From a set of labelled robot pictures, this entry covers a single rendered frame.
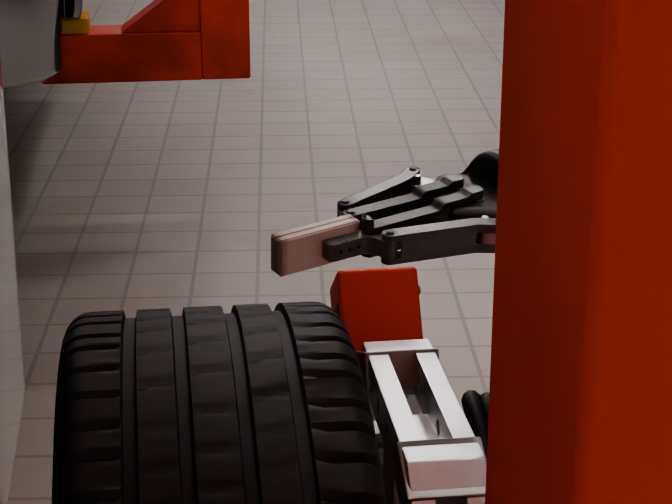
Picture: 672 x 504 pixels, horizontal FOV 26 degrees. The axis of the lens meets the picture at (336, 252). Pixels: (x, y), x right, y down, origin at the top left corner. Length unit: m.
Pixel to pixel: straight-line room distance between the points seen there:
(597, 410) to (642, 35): 0.15
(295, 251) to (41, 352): 3.05
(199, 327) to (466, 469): 0.25
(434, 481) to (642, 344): 0.51
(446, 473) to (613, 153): 0.56
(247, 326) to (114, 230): 3.86
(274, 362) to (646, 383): 0.55
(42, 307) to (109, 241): 0.59
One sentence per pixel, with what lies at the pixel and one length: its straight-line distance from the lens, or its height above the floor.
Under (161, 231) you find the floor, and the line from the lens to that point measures 4.99.
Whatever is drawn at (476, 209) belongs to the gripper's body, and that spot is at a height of 1.28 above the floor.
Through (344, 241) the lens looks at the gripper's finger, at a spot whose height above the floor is 1.27.
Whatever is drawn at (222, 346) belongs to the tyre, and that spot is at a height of 1.18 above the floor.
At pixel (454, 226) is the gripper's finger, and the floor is 1.28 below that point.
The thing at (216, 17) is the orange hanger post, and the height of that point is 0.73.
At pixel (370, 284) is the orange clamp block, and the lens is 1.33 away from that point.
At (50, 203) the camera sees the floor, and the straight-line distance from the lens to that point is 5.34.
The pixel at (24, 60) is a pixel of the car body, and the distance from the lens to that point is 3.84.
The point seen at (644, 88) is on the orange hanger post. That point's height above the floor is 1.51.
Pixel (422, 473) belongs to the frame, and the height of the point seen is 1.11.
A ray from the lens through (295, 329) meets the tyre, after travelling 1.16.
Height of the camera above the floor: 1.64
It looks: 20 degrees down
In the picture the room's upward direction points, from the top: straight up
